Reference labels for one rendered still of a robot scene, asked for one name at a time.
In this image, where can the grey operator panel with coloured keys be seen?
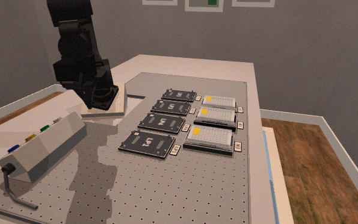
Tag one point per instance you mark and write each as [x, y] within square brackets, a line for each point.
[40, 152]

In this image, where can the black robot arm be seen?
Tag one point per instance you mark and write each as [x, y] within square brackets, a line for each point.
[77, 40]

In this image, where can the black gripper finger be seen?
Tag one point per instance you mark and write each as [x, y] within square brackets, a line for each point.
[89, 94]
[81, 94]

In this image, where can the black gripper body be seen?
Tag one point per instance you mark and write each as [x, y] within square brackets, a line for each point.
[100, 76]

